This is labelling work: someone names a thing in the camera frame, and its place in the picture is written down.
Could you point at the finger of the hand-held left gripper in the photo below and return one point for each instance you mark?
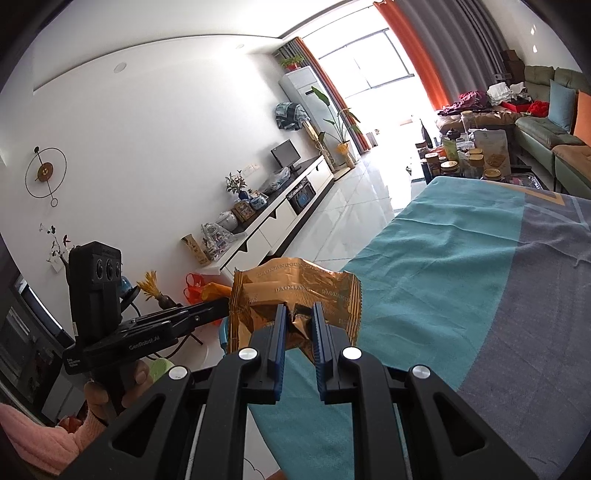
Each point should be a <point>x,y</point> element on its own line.
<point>184,309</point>
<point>203,321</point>

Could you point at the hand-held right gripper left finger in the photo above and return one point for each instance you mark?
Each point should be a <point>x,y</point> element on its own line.
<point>277,364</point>

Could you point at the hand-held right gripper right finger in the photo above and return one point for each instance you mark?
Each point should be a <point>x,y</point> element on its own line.
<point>322,364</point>

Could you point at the gold foil wrapper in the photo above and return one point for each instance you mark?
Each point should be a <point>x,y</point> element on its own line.
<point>258,295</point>

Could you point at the person's left forearm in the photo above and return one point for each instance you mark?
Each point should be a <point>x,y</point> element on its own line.
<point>41,438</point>

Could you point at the person's left hand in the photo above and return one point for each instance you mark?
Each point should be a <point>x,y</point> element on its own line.
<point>97,401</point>

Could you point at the red shopping bag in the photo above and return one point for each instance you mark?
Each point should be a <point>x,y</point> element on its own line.
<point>194,286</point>

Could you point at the wheat stalks in vase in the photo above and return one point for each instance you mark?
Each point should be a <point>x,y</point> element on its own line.
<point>150,281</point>

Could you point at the tan printed box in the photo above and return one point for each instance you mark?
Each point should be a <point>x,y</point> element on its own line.
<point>194,249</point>

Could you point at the light green object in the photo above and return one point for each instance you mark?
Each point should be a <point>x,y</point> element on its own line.
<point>159,371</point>

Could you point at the glass ship ornament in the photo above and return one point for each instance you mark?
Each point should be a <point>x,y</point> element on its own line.
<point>216,240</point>

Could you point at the dark glass cabinet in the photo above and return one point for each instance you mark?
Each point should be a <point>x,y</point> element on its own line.
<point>18,341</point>

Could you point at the white ceramic jar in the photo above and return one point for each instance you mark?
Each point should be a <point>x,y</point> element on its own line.
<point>227,220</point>

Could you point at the framed decorative box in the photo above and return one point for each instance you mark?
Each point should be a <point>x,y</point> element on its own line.
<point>242,212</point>

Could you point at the white black media cabinet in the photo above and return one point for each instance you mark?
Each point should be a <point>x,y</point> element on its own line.
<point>277,217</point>

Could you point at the blue white teapot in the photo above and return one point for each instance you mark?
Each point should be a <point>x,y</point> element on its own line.
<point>257,201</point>

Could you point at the bonsai plant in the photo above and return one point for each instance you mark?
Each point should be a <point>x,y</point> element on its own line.
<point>235,182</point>

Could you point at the clear plastic bag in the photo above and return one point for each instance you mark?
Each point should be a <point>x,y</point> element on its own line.
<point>275,180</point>

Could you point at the black monitor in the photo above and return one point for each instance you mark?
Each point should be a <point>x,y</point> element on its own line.
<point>284,153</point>

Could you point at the tall leafy plant yellow pot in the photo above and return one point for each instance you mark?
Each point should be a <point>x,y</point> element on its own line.
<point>341,147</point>

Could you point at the cloth covered standing fan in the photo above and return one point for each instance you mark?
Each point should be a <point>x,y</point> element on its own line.
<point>288,115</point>

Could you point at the cluster of brown jars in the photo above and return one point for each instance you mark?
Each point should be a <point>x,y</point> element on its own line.
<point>445,166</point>

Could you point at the white standing air conditioner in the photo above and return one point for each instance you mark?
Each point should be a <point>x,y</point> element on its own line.
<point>302,87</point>

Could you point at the small green potted plant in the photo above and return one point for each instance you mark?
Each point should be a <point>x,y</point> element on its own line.
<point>291,61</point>

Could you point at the orange and grey curtain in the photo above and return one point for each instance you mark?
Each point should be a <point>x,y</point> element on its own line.
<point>415,46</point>
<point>323,74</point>

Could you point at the tan snack bag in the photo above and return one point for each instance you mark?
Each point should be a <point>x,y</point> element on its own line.
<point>496,152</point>

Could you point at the dark coffee table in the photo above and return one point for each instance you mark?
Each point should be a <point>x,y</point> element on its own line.
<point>526,180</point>

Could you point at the window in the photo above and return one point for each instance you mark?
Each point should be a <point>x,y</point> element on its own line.
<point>369,64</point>

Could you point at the green corner sofa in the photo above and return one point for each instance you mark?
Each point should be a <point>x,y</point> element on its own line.
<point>535,127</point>

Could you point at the pile of clothes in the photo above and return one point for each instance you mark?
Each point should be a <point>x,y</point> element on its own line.
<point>505,92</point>

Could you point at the blue cushion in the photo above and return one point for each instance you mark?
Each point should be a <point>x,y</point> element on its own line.
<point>563,106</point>

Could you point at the orange cushion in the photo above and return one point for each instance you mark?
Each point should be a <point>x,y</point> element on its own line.
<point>582,120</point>

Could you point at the stacked brown boxes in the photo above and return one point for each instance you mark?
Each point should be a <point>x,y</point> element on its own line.
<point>510,60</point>

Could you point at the wall plant decal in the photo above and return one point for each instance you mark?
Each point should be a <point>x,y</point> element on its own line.
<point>64,240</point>

